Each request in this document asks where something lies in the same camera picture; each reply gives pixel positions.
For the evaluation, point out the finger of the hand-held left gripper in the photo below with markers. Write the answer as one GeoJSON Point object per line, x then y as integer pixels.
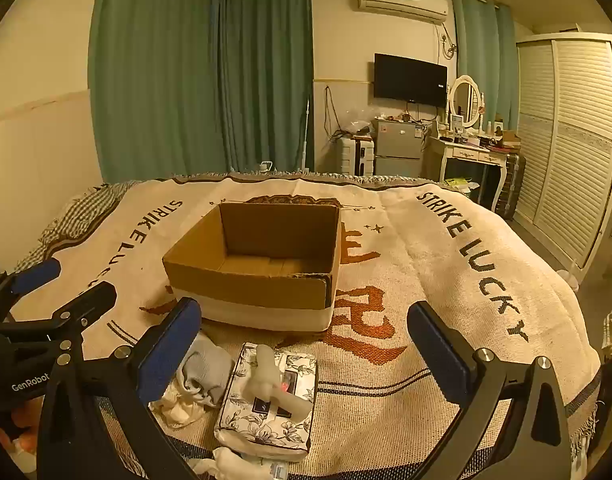
{"type": "Point", "coordinates": [85, 304]}
{"type": "Point", "coordinates": [35, 275]}

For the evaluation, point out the white cloth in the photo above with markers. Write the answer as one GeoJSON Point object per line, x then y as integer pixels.
{"type": "Point", "coordinates": [225, 465]}

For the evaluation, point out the white dressing table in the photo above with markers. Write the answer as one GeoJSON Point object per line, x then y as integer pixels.
{"type": "Point", "coordinates": [468, 152]}

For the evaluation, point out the dark suitcase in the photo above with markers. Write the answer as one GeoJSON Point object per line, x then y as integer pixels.
{"type": "Point", "coordinates": [513, 185]}

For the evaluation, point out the cream printed blanket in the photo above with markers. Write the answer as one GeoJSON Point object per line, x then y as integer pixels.
{"type": "Point", "coordinates": [411, 260]}

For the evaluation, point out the small white photo frame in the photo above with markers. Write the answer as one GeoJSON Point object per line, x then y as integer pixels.
{"type": "Point", "coordinates": [457, 122]}

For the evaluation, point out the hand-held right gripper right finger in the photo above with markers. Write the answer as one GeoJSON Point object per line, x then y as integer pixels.
{"type": "Point", "coordinates": [436, 350]}

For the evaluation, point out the white air conditioner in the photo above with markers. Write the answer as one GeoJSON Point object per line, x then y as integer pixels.
{"type": "Point", "coordinates": [401, 2]}

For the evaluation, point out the cardboard box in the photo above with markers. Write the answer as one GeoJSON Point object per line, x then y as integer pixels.
{"type": "Point", "coordinates": [246, 291]}

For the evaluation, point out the oval white vanity mirror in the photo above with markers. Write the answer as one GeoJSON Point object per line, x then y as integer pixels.
{"type": "Point", "coordinates": [464, 99]}

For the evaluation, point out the black wall television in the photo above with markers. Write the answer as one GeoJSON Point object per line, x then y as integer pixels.
{"type": "Point", "coordinates": [410, 79]}

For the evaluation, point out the wide green curtain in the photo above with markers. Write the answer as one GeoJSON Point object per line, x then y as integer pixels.
{"type": "Point", "coordinates": [150, 75]}

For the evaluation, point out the grey mini fridge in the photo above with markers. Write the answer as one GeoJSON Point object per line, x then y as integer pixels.
{"type": "Point", "coordinates": [398, 145]}

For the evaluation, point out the clear plastic bag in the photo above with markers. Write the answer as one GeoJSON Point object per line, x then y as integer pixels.
{"type": "Point", "coordinates": [358, 129]}

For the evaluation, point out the grey sock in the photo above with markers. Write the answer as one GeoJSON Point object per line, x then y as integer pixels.
{"type": "Point", "coordinates": [205, 365]}

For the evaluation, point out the checked bed sheet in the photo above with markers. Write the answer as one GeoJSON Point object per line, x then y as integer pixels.
{"type": "Point", "coordinates": [80, 215]}

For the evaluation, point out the yellow green bag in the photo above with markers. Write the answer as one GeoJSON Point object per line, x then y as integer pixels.
{"type": "Point", "coordinates": [458, 185]}

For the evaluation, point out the narrow green curtain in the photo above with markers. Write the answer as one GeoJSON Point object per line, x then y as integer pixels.
{"type": "Point", "coordinates": [481, 50]}

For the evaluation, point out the cream sock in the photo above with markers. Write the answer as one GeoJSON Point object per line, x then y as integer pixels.
{"type": "Point", "coordinates": [178, 407]}

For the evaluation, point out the white louvred wardrobe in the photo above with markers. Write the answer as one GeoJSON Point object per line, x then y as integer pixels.
{"type": "Point", "coordinates": [571, 145]}

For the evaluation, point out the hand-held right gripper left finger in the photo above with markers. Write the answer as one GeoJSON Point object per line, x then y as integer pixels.
{"type": "Point", "coordinates": [169, 355]}

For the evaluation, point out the white sock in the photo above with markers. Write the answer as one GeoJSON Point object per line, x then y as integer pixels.
{"type": "Point", "coordinates": [268, 380]}

